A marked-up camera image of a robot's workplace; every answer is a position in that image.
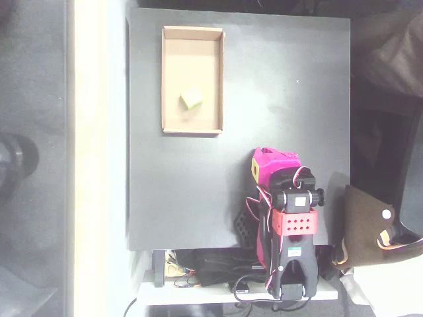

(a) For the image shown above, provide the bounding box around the brown felt bag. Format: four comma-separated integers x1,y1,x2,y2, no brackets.
330,184,423,273

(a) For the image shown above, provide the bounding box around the black usb cable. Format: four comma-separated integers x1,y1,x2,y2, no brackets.
231,275,320,312

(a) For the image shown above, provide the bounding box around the black power cable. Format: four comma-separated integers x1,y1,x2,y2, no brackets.
123,297,138,317

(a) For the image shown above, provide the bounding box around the black cable bundle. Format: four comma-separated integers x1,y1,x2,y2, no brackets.
193,248,267,287

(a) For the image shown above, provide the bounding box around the white fabric sheet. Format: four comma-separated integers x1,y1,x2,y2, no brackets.
339,252,423,316

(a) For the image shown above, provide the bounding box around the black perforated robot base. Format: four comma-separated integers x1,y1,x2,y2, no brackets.
233,207,262,248

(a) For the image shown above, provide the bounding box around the green cube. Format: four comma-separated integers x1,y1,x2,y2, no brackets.
179,86,204,110

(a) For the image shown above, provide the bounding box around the black table clamp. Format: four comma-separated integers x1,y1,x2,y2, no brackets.
152,250,166,288

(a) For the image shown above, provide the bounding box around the brown cloth garment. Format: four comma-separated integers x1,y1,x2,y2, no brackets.
352,0,423,106

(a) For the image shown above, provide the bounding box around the beige controller board with wires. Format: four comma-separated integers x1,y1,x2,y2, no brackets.
164,250,196,279

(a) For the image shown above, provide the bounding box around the cardboard box tray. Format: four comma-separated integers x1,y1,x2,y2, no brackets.
161,25,225,135

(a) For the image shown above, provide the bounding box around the white shelf board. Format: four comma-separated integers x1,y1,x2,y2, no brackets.
137,269,338,306

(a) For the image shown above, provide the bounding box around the black board mat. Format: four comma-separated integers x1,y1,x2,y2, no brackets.
125,7,351,252

